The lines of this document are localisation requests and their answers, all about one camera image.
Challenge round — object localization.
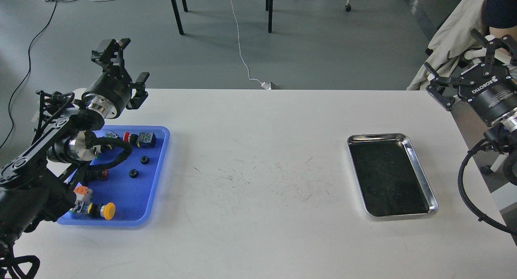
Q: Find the yellow push button switch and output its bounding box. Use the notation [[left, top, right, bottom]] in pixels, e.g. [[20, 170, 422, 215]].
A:
[[86, 202, 116, 220]]

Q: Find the white power adapter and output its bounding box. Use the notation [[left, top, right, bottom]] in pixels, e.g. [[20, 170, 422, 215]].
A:
[[261, 82, 279, 90]]

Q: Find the small black gear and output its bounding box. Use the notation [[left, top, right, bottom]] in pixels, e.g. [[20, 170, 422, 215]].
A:
[[128, 169, 140, 178], [140, 155, 150, 165]]

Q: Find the orange grey switch block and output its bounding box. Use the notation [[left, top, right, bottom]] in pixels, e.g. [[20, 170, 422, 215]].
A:
[[69, 185, 93, 214]]

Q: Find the black push button switch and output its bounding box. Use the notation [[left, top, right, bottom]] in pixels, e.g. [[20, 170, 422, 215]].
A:
[[88, 169, 109, 181]]

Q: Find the green push button switch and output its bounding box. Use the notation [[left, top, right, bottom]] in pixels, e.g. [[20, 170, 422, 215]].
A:
[[98, 131, 120, 155]]

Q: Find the beige jacket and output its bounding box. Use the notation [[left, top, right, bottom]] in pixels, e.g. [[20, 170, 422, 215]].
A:
[[426, 0, 488, 77]]

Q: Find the seated person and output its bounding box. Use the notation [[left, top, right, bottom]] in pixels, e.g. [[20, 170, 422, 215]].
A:
[[483, 0, 517, 40]]

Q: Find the silver metal tray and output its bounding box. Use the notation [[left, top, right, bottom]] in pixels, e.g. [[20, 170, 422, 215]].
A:
[[347, 132, 439, 220]]

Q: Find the black floor cable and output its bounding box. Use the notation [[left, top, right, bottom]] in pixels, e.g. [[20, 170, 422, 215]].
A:
[[0, 0, 59, 149]]

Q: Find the red push button switch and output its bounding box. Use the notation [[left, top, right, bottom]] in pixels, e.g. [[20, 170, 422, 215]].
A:
[[122, 132, 156, 148]]

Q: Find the blue plastic tray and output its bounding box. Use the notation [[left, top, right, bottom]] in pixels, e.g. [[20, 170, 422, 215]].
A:
[[57, 126, 170, 227]]

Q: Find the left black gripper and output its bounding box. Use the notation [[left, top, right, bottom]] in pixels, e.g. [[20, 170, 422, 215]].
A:
[[82, 38, 150, 119]]

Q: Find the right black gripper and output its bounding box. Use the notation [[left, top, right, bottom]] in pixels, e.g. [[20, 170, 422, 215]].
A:
[[424, 29, 517, 127]]

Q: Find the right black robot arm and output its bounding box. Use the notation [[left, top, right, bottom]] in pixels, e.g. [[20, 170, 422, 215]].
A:
[[424, 29, 517, 235]]

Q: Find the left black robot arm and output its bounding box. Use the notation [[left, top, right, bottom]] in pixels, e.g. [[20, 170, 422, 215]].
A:
[[0, 38, 149, 279]]

